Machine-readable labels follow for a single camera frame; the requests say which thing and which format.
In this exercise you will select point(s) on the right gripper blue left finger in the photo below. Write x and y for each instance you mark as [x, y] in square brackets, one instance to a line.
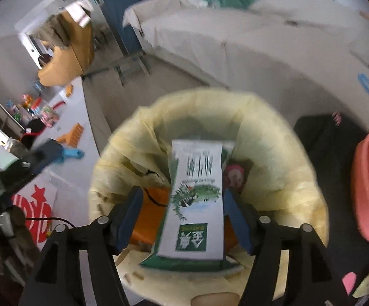
[123, 218]

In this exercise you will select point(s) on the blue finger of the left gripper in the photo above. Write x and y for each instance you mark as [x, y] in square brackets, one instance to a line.
[45, 154]

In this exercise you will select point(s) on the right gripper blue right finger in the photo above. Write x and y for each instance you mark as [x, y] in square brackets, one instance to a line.
[243, 219]

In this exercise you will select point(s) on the orange plastic bag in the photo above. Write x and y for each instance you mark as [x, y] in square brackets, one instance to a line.
[155, 201]

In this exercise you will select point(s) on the green white snack packet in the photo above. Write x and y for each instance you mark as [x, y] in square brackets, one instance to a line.
[191, 236]

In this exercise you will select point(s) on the yellow lined trash bin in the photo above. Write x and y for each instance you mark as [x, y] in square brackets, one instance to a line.
[279, 180]

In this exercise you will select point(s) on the blue toy scoop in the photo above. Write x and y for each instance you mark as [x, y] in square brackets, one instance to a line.
[71, 153]

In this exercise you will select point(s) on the orange toy rake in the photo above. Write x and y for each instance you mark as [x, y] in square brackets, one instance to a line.
[71, 138]

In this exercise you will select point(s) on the red white shopping bag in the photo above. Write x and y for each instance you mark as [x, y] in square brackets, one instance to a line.
[36, 200]

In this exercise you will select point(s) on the black cloth with pink shapes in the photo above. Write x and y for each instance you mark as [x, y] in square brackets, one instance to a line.
[330, 142]

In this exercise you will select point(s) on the yellow chair with clothes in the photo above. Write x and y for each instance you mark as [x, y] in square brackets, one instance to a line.
[69, 35]

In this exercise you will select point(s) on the small wooden stool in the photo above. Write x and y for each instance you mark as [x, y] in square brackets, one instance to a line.
[123, 66]

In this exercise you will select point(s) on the grey covered sofa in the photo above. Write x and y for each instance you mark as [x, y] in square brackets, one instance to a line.
[302, 56]

